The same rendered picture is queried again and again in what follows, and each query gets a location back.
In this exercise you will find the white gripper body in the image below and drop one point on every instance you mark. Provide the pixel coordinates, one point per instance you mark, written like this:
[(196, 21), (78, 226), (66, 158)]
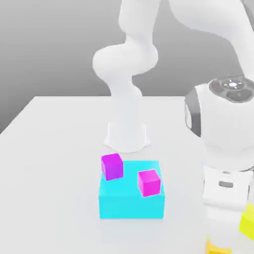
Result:
[(226, 196)]

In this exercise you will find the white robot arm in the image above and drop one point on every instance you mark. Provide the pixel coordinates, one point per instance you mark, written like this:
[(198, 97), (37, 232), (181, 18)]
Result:
[(127, 59)]

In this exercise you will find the small yellow cube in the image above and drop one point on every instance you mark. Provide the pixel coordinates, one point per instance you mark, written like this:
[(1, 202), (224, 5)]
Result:
[(248, 224)]

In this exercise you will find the small orange-yellow cube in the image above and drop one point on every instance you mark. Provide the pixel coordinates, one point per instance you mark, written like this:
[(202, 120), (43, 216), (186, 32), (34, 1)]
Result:
[(217, 247)]

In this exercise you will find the small magenta cube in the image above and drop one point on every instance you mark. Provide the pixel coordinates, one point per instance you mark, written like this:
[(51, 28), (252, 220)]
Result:
[(113, 166), (149, 183)]

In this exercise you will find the large cyan box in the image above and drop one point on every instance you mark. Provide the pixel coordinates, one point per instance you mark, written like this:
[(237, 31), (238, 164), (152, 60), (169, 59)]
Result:
[(131, 206)]

